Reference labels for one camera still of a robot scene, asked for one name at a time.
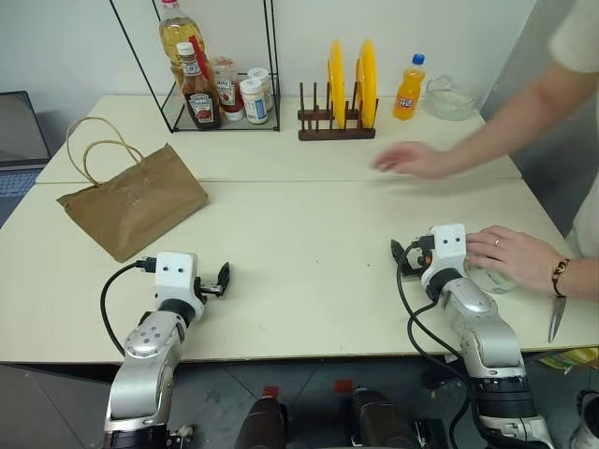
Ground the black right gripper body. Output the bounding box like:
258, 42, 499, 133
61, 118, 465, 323
402, 246, 434, 281

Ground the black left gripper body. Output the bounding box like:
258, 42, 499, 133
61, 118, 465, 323
193, 277, 223, 301

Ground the brown paper bag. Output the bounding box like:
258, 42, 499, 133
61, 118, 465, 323
56, 116, 210, 265

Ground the person's right hand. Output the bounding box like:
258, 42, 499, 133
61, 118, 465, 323
371, 141, 451, 181

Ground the person's left hand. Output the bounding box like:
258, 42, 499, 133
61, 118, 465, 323
464, 225, 562, 296

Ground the dark wooden plate rack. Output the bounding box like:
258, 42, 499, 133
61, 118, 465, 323
298, 81, 378, 142

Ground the clear glass bowl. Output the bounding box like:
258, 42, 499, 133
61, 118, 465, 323
422, 74, 480, 121

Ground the orange soda bottle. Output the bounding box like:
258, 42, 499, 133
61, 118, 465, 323
392, 52, 428, 123

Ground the glass Heinz ketchup bottle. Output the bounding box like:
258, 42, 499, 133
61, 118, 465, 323
175, 41, 223, 132

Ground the white mayonnaise jar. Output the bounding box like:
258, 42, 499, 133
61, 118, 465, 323
239, 77, 270, 125
246, 66, 274, 114

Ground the yellow plate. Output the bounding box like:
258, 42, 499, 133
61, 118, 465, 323
327, 38, 348, 131
355, 37, 379, 129

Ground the red squeeze ketchup bottle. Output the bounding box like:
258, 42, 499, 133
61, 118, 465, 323
210, 55, 245, 123

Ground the yellow green packet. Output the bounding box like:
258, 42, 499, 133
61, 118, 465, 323
537, 346, 599, 376

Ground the white and black shoe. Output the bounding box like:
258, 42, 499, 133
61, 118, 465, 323
567, 388, 599, 449

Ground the large cooking oil bottle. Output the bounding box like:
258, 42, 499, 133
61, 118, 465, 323
157, 0, 208, 91

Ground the grey laptop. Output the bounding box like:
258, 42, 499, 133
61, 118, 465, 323
0, 90, 52, 228

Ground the person's white shirt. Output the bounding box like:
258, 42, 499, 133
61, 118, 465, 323
548, 0, 599, 261

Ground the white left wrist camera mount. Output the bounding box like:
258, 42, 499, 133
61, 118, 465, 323
153, 252, 206, 324

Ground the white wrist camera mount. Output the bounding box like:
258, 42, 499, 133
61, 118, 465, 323
153, 252, 206, 324
420, 223, 469, 289

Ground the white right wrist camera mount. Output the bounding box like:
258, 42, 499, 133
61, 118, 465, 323
420, 223, 469, 289

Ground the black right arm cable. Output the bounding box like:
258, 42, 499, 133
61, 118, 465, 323
396, 235, 498, 449

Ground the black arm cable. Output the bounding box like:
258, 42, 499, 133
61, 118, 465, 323
99, 256, 158, 359
396, 235, 498, 449

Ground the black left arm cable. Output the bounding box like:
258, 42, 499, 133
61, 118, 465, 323
99, 256, 158, 359

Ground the dark beaded bracelet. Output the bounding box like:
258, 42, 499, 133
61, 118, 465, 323
546, 257, 573, 299

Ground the black wire shelf rack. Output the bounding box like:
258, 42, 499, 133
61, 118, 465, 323
109, 0, 283, 135

